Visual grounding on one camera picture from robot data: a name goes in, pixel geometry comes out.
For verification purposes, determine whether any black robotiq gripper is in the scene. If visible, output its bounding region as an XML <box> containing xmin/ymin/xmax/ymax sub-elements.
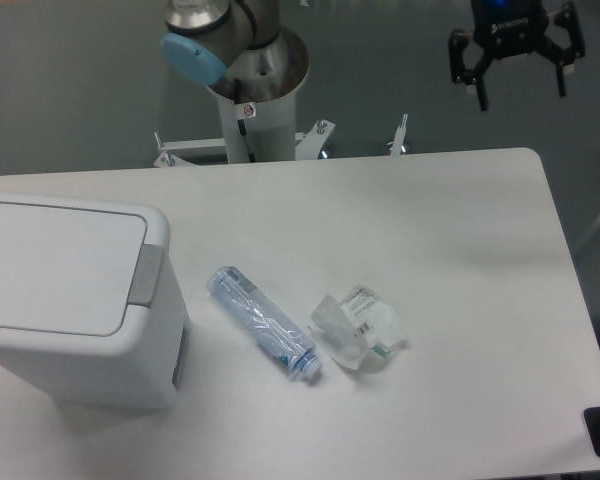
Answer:
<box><xmin>447</xmin><ymin>0</ymin><xmax>587</xmax><ymax>112</ymax></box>

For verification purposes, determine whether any white push-top trash can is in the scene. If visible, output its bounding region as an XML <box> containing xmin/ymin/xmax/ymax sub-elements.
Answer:
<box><xmin>0</xmin><ymin>192</ymin><xmax>189</xmax><ymax>410</ymax></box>

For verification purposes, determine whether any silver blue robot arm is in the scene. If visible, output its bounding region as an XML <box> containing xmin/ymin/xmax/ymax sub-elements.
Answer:
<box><xmin>160</xmin><ymin>1</ymin><xmax>586</xmax><ymax>110</ymax></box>

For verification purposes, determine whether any crumpled clear plastic packaging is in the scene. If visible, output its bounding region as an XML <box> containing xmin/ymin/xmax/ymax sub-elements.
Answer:
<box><xmin>309</xmin><ymin>284</ymin><xmax>409</xmax><ymax>371</ymax></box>

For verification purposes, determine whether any crushed clear plastic bottle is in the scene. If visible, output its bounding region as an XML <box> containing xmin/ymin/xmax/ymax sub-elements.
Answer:
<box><xmin>207</xmin><ymin>266</ymin><xmax>323</xmax><ymax>383</ymax></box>

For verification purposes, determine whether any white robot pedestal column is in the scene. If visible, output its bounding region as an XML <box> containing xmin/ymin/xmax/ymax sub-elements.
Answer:
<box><xmin>216</xmin><ymin>93</ymin><xmax>296</xmax><ymax>164</ymax></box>

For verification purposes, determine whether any white pedestal base frame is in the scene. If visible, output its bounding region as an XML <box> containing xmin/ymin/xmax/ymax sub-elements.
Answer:
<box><xmin>152</xmin><ymin>113</ymin><xmax>411</xmax><ymax>169</ymax></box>

